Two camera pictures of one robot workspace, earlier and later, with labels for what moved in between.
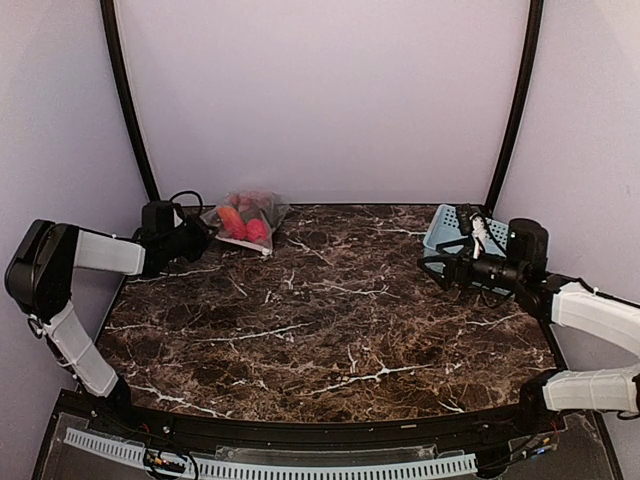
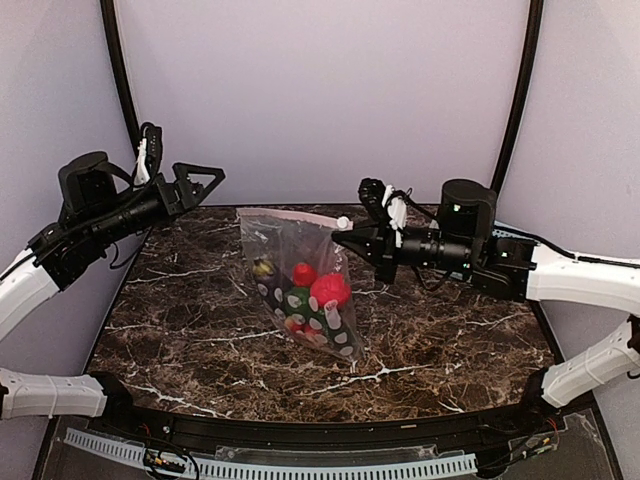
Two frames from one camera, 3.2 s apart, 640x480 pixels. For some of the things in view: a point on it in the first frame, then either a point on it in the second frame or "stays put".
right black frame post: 536,13 stays put
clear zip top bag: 247,218 to 297,268
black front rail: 542,415 stays put
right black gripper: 463,259 to 376,244
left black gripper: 203,234 to 188,199
